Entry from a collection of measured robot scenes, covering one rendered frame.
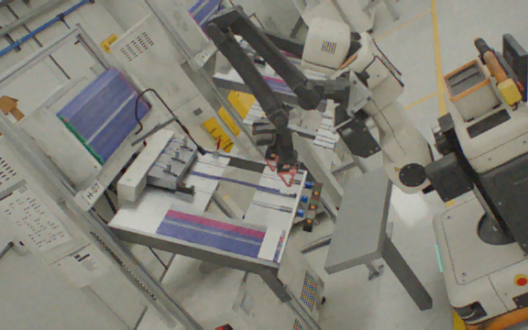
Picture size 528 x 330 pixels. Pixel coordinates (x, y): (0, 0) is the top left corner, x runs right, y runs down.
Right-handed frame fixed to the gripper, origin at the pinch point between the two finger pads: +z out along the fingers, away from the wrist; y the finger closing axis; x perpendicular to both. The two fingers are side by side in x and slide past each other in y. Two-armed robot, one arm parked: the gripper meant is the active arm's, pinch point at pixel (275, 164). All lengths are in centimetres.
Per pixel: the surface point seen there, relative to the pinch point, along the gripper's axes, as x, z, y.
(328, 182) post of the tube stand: 20, 39, -46
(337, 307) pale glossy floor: 33, 89, -4
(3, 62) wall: -226, 21, -125
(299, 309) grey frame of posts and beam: 20, 31, 54
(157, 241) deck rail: -38, 10, 49
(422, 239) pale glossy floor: 72, 61, -34
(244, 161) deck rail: -19.3, 12.8, -18.4
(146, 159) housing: -58, -1, 9
